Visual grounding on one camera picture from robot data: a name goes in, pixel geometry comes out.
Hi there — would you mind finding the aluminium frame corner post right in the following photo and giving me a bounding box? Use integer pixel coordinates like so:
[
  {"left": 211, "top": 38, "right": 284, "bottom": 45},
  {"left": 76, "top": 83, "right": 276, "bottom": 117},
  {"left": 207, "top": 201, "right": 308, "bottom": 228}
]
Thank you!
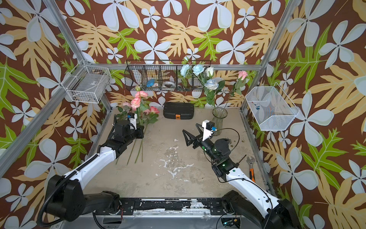
[{"left": 250, "top": 1, "right": 301, "bottom": 89}]

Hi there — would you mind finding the white wire basket left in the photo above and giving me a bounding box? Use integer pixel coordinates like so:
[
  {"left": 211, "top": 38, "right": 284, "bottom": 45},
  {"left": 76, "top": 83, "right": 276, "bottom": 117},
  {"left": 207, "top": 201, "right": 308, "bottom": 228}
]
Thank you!
[{"left": 62, "top": 61, "right": 112, "bottom": 104}]

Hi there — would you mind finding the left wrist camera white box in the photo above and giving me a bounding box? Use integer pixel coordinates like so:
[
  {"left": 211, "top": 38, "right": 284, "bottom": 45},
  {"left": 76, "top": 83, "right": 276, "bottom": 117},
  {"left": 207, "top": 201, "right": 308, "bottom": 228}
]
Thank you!
[{"left": 127, "top": 113, "right": 137, "bottom": 129}]

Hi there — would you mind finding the blue object in basket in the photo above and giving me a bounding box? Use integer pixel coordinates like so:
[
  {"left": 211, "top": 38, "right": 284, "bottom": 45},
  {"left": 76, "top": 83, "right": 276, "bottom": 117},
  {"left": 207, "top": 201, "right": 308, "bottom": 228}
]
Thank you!
[{"left": 146, "top": 79, "right": 155, "bottom": 87}]

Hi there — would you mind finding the tape roll in basket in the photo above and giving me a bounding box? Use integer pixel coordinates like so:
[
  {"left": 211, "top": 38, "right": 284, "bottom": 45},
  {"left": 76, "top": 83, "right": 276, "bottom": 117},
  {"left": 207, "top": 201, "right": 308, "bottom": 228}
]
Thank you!
[{"left": 162, "top": 81, "right": 175, "bottom": 88}]

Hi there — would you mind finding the large pink rose stem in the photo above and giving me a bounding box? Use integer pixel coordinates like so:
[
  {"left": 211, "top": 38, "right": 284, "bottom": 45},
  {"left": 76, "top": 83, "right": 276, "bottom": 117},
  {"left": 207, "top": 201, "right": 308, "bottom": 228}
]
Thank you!
[{"left": 134, "top": 109, "right": 150, "bottom": 164}]

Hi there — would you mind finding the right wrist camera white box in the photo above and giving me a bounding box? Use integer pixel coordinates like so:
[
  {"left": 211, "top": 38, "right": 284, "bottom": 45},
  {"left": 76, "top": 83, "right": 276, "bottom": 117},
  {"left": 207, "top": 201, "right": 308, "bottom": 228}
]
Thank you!
[{"left": 202, "top": 120, "right": 217, "bottom": 141}]

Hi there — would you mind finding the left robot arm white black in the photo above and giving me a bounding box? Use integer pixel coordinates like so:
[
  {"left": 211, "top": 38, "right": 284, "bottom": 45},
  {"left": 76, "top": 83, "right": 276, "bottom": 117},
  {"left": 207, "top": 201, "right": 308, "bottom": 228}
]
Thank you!
[{"left": 37, "top": 113, "right": 144, "bottom": 227}]

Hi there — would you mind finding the pink carnation spray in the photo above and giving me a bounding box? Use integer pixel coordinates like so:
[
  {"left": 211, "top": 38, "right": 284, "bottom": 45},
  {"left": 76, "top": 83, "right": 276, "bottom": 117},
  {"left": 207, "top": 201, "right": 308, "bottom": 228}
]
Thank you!
[{"left": 131, "top": 85, "right": 149, "bottom": 123}]

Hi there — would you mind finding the orange handled adjustable wrench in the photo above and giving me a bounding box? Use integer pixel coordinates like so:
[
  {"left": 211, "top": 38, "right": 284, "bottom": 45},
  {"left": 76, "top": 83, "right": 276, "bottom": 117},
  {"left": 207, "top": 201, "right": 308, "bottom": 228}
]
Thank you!
[{"left": 246, "top": 156, "right": 255, "bottom": 182}]

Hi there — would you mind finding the white mesh basket right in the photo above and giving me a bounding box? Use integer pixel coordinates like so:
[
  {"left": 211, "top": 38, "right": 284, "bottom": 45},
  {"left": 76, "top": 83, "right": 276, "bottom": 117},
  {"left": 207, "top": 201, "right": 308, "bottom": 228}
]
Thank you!
[{"left": 246, "top": 83, "right": 300, "bottom": 132}]

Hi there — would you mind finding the clear glass vase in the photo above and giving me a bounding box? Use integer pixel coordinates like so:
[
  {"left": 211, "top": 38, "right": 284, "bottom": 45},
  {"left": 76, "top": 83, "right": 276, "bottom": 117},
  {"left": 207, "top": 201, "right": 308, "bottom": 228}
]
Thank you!
[{"left": 212, "top": 107, "right": 228, "bottom": 136}]

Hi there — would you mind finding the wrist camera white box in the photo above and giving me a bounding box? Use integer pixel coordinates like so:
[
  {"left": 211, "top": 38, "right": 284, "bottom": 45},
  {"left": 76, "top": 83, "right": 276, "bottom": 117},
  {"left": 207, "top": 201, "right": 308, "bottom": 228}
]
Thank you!
[
  {"left": 202, "top": 120, "right": 217, "bottom": 141},
  {"left": 127, "top": 113, "right": 137, "bottom": 129}
]

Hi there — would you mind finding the black wire basket back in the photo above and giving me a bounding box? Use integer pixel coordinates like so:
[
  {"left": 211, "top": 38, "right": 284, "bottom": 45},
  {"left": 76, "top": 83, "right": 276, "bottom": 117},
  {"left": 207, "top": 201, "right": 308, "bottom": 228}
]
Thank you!
[{"left": 123, "top": 60, "right": 211, "bottom": 92}]

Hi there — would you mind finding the aluminium frame corner post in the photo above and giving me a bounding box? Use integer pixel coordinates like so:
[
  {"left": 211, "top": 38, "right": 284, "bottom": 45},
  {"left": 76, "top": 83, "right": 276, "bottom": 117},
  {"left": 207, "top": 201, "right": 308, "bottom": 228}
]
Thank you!
[
  {"left": 42, "top": 0, "right": 112, "bottom": 112},
  {"left": 250, "top": 1, "right": 301, "bottom": 89}
]

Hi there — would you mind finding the mixed pastel flower bouquet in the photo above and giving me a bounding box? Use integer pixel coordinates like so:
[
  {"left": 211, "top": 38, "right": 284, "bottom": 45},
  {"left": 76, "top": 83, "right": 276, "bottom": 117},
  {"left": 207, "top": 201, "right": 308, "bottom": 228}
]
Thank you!
[{"left": 177, "top": 57, "right": 225, "bottom": 108}]

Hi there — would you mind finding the black tool case orange latch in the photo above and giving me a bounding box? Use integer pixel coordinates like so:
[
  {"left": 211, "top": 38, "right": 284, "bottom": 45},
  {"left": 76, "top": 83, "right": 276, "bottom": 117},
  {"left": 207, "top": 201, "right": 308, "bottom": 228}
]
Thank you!
[{"left": 163, "top": 102, "right": 194, "bottom": 120}]

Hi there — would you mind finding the aluminium frame corner post left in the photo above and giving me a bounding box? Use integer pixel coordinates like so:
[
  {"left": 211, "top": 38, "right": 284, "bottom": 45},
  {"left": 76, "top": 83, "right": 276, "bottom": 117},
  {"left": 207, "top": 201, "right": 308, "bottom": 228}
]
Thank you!
[{"left": 42, "top": 0, "right": 112, "bottom": 112}]

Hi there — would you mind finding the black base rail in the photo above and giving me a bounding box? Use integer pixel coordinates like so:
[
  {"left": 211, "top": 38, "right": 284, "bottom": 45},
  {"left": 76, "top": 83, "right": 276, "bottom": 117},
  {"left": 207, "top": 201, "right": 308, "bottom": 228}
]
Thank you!
[{"left": 96, "top": 198, "right": 224, "bottom": 216}]

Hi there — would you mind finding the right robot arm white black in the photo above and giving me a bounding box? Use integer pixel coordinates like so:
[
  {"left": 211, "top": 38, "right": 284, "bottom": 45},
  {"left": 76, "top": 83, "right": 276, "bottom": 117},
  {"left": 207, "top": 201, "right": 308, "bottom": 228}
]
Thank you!
[{"left": 182, "top": 120, "right": 301, "bottom": 229}]

